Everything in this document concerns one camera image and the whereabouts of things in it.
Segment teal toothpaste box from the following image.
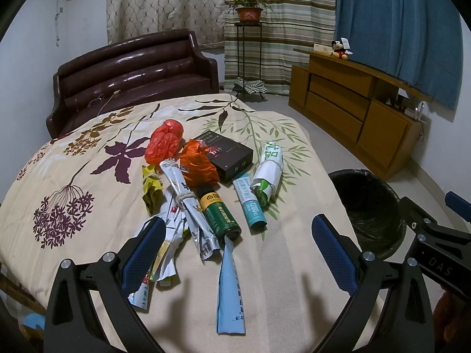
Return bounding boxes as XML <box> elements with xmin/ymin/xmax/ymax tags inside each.
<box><xmin>233</xmin><ymin>173</ymin><xmax>267</xmax><ymax>232</ymax></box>

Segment black cigarette box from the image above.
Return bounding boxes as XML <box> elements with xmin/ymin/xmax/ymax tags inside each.
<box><xmin>195</xmin><ymin>131</ymin><xmax>254</xmax><ymax>183</ymax></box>

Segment brown wooden cabinet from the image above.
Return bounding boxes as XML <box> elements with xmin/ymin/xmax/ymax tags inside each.
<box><xmin>288</xmin><ymin>52</ymin><xmax>431</xmax><ymax>180</ymax></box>

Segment dark brown leather sofa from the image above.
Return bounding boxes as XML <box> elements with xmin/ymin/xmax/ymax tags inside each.
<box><xmin>46</xmin><ymin>29</ymin><xmax>220</xmax><ymax>139</ymax></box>

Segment yellow green wrapper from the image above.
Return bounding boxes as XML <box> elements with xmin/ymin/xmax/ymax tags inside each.
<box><xmin>141</xmin><ymin>165</ymin><xmax>165</xmax><ymax>215</ymax></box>

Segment small box on cabinet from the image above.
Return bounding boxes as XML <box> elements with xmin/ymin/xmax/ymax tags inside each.
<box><xmin>313</xmin><ymin>43</ymin><xmax>332</xmax><ymax>56</ymax></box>

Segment white cable on sofa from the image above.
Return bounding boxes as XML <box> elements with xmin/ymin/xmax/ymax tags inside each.
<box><xmin>87</xmin><ymin>89</ymin><xmax>122</xmax><ymax>116</ymax></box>

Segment checkered cloth on stand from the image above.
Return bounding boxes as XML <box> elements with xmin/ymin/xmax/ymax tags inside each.
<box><xmin>234</xmin><ymin>77</ymin><xmax>267</xmax><ymax>94</ymax></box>

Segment potted green plant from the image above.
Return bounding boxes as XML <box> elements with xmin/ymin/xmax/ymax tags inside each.
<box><xmin>226</xmin><ymin>0</ymin><xmax>271</xmax><ymax>24</ymax></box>

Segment green bottle black cap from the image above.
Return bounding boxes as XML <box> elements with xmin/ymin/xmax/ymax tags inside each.
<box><xmin>196</xmin><ymin>185</ymin><xmax>241</xmax><ymax>242</ymax></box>

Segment mickey mouse plush toy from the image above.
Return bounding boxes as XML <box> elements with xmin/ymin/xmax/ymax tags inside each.
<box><xmin>331</xmin><ymin>40</ymin><xmax>350</xmax><ymax>60</ymax></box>

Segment orange plastic bag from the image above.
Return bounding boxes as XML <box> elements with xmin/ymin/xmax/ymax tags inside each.
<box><xmin>180</xmin><ymin>139</ymin><xmax>220</xmax><ymax>188</ymax></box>

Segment black round trash bin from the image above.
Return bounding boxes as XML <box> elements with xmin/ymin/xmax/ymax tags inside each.
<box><xmin>329</xmin><ymin>169</ymin><xmax>406</xmax><ymax>260</ymax></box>

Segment blue curtain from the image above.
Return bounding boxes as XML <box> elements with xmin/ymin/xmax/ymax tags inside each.
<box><xmin>334</xmin><ymin>0</ymin><xmax>463</xmax><ymax>110</ymax></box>

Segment striped curtain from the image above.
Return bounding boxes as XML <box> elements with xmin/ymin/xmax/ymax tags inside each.
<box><xmin>224</xmin><ymin>0</ymin><xmax>336</xmax><ymax>96</ymax></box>

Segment beige patterned curtain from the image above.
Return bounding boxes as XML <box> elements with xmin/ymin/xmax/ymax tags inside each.
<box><xmin>106</xmin><ymin>0</ymin><xmax>224</xmax><ymax>49</ymax></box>

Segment light blue package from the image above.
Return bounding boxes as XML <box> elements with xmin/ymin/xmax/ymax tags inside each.
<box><xmin>216</xmin><ymin>236</ymin><xmax>246</xmax><ymax>335</ymax></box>

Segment green white package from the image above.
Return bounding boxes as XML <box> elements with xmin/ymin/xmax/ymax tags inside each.
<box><xmin>250</xmin><ymin>141</ymin><xmax>283</xmax><ymax>208</ymax></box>

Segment paper wrapper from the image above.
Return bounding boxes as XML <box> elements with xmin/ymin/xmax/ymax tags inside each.
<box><xmin>160</xmin><ymin>158</ymin><xmax>220</xmax><ymax>261</ymax></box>

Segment floral beige tablecloth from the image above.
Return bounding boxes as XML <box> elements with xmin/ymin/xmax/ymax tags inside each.
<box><xmin>1</xmin><ymin>94</ymin><xmax>353</xmax><ymax>352</ymax></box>

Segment red plastic bag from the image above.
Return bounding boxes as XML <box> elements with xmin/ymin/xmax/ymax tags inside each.
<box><xmin>145</xmin><ymin>119</ymin><xmax>184</xmax><ymax>166</ymax></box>

